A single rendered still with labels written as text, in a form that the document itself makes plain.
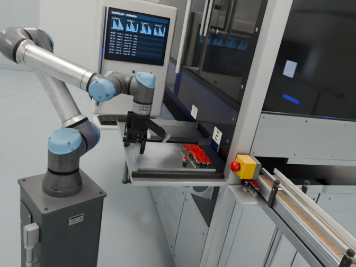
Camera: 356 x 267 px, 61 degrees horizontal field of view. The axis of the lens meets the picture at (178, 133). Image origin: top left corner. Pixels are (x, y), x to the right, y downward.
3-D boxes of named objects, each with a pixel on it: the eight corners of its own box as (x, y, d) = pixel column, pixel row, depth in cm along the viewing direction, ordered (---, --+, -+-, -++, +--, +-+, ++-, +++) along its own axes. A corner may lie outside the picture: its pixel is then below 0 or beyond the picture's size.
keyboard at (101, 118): (154, 118, 213) (155, 115, 212) (161, 126, 202) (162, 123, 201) (96, 117, 196) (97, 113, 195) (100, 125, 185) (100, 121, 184)
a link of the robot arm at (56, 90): (68, 162, 124) (-3, 35, 113) (86, 149, 138) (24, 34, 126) (91, 153, 120) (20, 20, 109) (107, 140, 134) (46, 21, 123)
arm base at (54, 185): (51, 201, 111) (52, 178, 108) (35, 182, 121) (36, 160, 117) (89, 190, 121) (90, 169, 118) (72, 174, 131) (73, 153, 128)
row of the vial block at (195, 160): (188, 153, 150) (190, 144, 148) (200, 171, 134) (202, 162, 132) (184, 153, 149) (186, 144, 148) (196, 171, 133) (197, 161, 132)
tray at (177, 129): (195, 127, 189) (196, 122, 188) (210, 144, 166) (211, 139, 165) (141, 123, 178) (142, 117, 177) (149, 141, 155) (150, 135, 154)
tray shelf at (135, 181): (192, 127, 194) (193, 124, 193) (241, 186, 132) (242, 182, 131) (116, 122, 179) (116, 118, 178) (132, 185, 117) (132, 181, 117)
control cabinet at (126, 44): (153, 108, 237) (169, 1, 210) (161, 117, 221) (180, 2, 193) (87, 105, 216) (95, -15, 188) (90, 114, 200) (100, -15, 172)
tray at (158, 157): (195, 150, 155) (196, 144, 154) (214, 176, 132) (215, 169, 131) (128, 147, 145) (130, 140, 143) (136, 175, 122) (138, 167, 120)
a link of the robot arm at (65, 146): (39, 167, 113) (40, 134, 108) (60, 153, 125) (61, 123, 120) (69, 175, 111) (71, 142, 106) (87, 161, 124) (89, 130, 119)
